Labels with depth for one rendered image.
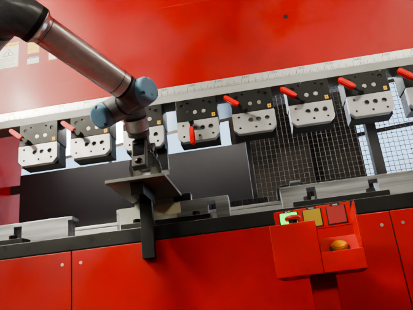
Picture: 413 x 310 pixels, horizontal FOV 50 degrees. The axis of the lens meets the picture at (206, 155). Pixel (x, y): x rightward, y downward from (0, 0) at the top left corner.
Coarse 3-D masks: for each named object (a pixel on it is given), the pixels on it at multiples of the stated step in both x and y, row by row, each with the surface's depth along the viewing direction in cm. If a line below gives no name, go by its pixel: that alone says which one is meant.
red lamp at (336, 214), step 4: (328, 208) 117; (332, 208) 117; (336, 208) 117; (340, 208) 117; (328, 212) 117; (332, 212) 117; (336, 212) 117; (340, 212) 116; (344, 212) 116; (328, 216) 117; (332, 216) 117; (336, 216) 116; (340, 216) 116; (344, 216) 116; (332, 220) 116; (336, 220) 116; (340, 220) 116; (344, 220) 115
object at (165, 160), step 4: (160, 152) 161; (164, 152) 161; (160, 156) 160; (164, 156) 160; (160, 160) 160; (164, 160) 160; (168, 160) 162; (164, 164) 159; (168, 164) 160; (148, 168) 160; (164, 168) 159; (168, 168) 159; (144, 172) 160; (148, 172) 160; (164, 172) 159; (168, 172) 159
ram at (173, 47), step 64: (64, 0) 185; (128, 0) 181; (192, 0) 176; (256, 0) 172; (320, 0) 168; (384, 0) 165; (64, 64) 175; (128, 64) 171; (192, 64) 167; (256, 64) 164; (384, 64) 157; (0, 128) 170
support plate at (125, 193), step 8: (144, 176) 130; (152, 176) 130; (160, 176) 130; (112, 184) 132; (120, 184) 133; (128, 184) 134; (152, 184) 137; (160, 184) 137; (168, 184) 138; (120, 192) 141; (128, 192) 142; (160, 192) 146; (168, 192) 147; (176, 192) 148; (128, 200) 152; (136, 200) 153
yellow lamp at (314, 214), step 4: (304, 212) 119; (308, 212) 118; (312, 212) 118; (316, 212) 118; (304, 216) 118; (308, 216) 118; (312, 216) 118; (316, 216) 118; (320, 216) 117; (304, 220) 118; (308, 220) 118; (316, 220) 117; (320, 220) 117; (316, 224) 117; (320, 224) 117
